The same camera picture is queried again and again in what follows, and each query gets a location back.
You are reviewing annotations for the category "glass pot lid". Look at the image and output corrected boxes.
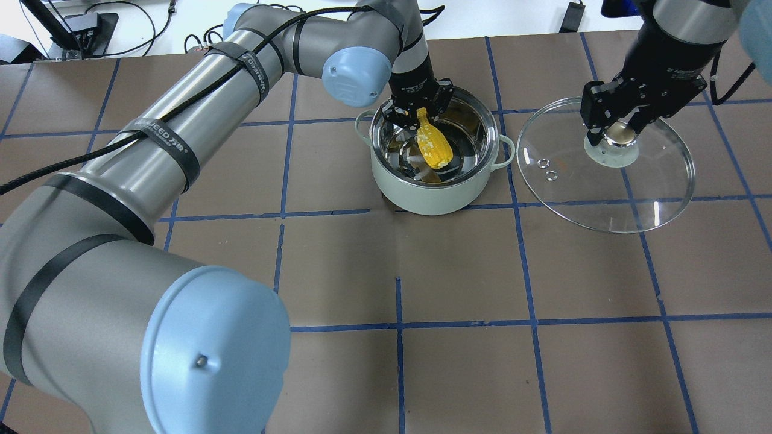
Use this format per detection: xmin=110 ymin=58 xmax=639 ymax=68
xmin=516 ymin=97 xmax=697 ymax=234

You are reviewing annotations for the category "yellow corn cob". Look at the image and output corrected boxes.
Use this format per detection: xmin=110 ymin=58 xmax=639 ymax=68
xmin=416 ymin=107 xmax=454 ymax=169

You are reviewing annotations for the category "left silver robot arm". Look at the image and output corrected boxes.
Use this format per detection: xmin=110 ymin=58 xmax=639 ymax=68
xmin=2 ymin=1 xmax=426 ymax=433

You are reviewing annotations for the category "black power adapter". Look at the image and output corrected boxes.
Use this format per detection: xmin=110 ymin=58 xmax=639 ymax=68
xmin=558 ymin=1 xmax=586 ymax=33

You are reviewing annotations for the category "pale green cooking pot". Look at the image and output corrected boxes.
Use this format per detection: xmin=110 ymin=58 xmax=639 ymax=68
xmin=355 ymin=87 xmax=515 ymax=215

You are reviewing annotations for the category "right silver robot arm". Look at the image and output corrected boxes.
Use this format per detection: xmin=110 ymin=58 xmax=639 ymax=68
xmin=581 ymin=1 xmax=771 ymax=146

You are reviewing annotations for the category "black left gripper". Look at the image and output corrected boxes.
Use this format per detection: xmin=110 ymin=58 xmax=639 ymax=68
xmin=380 ymin=57 xmax=455 ymax=131

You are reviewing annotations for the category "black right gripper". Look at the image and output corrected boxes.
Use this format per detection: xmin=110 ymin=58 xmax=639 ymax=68
xmin=581 ymin=24 xmax=721 ymax=146

